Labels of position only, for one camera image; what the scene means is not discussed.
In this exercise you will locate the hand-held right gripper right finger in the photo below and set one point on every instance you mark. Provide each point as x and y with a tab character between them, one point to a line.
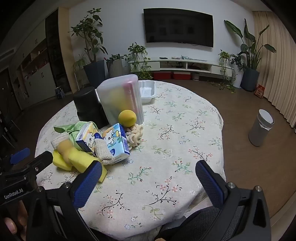
210	183

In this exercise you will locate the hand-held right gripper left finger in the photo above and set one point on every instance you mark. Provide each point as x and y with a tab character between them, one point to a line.
87	183

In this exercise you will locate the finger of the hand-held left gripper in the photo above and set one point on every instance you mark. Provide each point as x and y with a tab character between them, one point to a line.
44	158
19	154

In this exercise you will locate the yellow rectangular sponge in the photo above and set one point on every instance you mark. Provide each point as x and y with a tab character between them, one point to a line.
59	162
79	161

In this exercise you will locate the beige knitted loofah pad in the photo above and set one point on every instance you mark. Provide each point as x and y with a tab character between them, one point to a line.
59	141
104	153

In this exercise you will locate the yellow egg-shaped sponge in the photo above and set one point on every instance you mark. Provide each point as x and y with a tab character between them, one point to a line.
126	118
64	148

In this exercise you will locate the white plastic tray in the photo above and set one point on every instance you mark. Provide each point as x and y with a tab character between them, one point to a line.
146	91

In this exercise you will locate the person's left hand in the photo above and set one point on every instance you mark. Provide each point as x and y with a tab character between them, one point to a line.
10	223

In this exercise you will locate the dark dining chair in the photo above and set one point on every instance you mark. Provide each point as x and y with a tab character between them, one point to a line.
7	126

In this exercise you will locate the green cloth bag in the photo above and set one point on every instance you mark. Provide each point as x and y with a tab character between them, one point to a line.
68	129

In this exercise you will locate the black mesh chair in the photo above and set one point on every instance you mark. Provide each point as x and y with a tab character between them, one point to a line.
203	224

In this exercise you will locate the yellow and white tissue pack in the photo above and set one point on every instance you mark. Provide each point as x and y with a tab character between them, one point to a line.
86	136

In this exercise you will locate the blue white milk carton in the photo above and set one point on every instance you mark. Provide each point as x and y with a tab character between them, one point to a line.
115	143

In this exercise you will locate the blue patterned box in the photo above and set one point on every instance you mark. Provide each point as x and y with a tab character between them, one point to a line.
59	92

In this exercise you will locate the black cylinder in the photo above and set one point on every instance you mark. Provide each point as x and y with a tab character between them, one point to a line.
86	104

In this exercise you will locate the grey trash can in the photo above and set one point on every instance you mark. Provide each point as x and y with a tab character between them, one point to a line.
260	129

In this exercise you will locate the translucent plastic container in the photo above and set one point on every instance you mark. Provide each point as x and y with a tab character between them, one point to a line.
115	99

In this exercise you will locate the thin grassy plant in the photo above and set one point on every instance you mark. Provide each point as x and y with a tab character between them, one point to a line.
79	63

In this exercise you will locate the red paper bag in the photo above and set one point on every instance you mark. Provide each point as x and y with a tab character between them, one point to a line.
259	90

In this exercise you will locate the small white pot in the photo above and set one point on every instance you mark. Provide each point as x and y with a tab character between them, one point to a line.
195	76

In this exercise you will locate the white tall planter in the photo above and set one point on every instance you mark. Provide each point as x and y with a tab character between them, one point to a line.
238	78

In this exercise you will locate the grey round planter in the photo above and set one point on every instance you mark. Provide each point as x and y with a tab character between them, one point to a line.
249	80

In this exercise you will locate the red storage box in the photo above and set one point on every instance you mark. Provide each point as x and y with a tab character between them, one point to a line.
161	75
182	76

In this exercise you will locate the white ribbed planter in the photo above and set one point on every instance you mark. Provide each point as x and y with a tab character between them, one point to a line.
115	68

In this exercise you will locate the white television console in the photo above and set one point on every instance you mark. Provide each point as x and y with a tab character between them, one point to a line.
203	66

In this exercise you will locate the small green potted plant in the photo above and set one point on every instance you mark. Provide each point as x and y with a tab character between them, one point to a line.
114	57

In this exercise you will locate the hanging vine plant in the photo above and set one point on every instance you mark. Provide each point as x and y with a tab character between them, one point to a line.
224	59

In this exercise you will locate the beige curtain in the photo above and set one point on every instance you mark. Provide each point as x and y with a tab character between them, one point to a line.
277	69

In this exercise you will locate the tall leafy tree plant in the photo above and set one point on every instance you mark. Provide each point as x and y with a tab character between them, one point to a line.
89	32

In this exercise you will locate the trailing vine plant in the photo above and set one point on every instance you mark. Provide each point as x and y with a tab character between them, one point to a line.
137	55

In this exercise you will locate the large broad-leaf plant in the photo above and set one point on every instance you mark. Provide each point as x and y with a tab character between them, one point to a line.
249	46

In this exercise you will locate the white wall cabinet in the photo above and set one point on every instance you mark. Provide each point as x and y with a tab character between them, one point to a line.
39	76

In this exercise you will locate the wall television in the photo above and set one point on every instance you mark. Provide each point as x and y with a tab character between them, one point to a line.
178	25

